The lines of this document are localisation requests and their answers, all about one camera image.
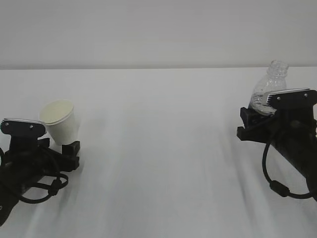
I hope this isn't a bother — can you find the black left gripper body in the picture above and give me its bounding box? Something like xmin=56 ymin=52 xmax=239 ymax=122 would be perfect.
xmin=4 ymin=137 xmax=79 ymax=179

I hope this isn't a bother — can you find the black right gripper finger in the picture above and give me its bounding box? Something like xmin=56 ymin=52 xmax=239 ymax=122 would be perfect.
xmin=240 ymin=107 xmax=270 ymax=128

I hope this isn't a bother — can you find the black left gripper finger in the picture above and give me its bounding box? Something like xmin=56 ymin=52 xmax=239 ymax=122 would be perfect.
xmin=61 ymin=141 xmax=80 ymax=158

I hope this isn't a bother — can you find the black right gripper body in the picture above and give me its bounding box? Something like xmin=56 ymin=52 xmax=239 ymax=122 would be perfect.
xmin=237 ymin=109 xmax=317 ymax=149

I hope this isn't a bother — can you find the white paper cup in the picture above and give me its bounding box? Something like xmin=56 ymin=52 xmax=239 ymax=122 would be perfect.
xmin=39 ymin=100 xmax=79 ymax=146

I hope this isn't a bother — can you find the clear water bottle green label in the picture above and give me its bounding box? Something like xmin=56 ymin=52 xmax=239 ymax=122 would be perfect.
xmin=249 ymin=60 xmax=289 ymax=116

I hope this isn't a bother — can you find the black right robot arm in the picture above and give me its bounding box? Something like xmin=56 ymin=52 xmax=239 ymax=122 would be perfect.
xmin=237 ymin=107 xmax=317 ymax=199

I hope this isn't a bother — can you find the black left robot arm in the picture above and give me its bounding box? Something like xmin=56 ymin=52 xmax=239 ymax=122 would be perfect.
xmin=0 ymin=137 xmax=80 ymax=224

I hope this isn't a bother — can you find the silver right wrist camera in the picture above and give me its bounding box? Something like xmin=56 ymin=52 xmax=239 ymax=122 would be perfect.
xmin=262 ymin=88 xmax=317 ymax=110

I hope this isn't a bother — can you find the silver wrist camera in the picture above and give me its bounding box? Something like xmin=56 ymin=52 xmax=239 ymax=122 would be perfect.
xmin=0 ymin=118 xmax=47 ymax=138
xmin=262 ymin=88 xmax=317 ymax=110

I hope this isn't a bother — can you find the black left camera cable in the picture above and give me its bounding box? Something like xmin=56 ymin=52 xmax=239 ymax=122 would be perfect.
xmin=0 ymin=146 xmax=69 ymax=204

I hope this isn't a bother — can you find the black camera cable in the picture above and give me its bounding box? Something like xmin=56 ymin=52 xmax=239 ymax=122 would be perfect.
xmin=262 ymin=119 xmax=317 ymax=199
xmin=0 ymin=146 xmax=69 ymax=204

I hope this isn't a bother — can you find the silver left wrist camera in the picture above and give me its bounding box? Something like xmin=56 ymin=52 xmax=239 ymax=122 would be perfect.
xmin=0 ymin=118 xmax=47 ymax=138

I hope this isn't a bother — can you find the black right camera cable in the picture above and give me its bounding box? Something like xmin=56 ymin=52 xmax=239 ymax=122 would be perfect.
xmin=262 ymin=119 xmax=317 ymax=199

